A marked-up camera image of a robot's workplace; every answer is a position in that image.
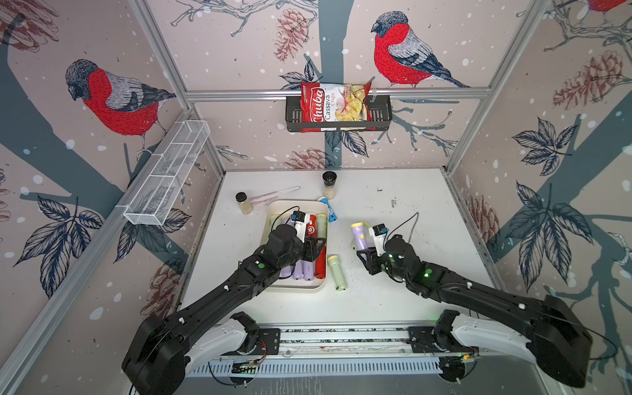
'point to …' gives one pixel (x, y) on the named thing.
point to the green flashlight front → (336, 272)
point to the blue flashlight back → (332, 216)
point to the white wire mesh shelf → (151, 204)
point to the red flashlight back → (320, 264)
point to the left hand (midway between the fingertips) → (325, 236)
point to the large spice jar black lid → (329, 178)
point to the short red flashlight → (311, 228)
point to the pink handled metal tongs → (263, 200)
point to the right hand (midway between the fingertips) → (360, 250)
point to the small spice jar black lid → (243, 202)
